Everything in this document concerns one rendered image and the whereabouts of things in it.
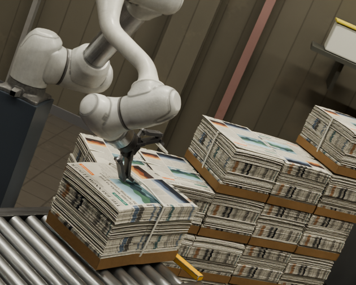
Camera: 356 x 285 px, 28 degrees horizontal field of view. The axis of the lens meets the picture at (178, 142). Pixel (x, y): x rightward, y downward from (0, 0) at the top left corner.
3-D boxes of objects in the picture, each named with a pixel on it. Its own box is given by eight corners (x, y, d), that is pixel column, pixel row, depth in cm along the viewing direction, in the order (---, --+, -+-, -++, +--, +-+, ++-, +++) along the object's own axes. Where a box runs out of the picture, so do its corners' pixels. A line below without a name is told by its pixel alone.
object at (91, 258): (81, 217, 248) (85, 207, 246) (132, 264, 231) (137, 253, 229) (44, 221, 236) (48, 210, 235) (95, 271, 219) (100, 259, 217)
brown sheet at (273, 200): (233, 167, 368) (236, 160, 367) (276, 178, 381) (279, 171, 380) (266, 203, 336) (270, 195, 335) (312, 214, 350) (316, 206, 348)
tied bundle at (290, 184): (231, 168, 368) (249, 129, 362) (276, 180, 382) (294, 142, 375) (265, 204, 336) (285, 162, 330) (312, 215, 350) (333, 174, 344)
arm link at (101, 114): (97, 147, 215) (135, 138, 211) (70, 122, 203) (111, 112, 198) (99, 116, 221) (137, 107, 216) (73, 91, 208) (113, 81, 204)
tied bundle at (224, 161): (182, 156, 353) (200, 115, 347) (230, 168, 368) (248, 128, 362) (215, 193, 322) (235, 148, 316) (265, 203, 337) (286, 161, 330)
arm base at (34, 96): (-10, 88, 276) (-6, 75, 275) (13, 81, 298) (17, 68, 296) (31, 107, 275) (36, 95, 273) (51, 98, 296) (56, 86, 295)
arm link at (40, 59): (6, 68, 290) (24, 18, 284) (48, 80, 298) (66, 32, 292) (11, 81, 276) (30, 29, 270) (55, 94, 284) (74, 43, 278)
